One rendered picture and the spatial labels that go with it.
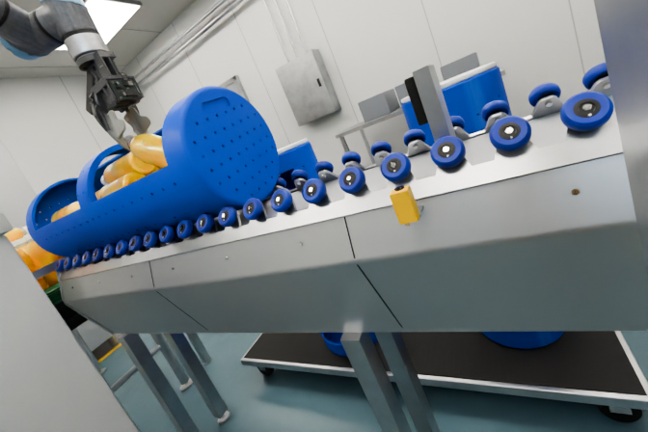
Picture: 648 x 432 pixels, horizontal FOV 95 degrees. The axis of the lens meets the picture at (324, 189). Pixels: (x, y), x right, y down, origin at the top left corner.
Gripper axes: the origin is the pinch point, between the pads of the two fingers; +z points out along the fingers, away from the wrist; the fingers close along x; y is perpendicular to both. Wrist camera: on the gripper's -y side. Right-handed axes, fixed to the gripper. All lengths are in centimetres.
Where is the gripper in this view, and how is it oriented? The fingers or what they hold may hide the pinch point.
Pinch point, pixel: (133, 143)
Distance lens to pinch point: 88.0
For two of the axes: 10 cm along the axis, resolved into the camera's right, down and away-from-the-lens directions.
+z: 3.8, 9.0, 2.0
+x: 4.0, -3.5, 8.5
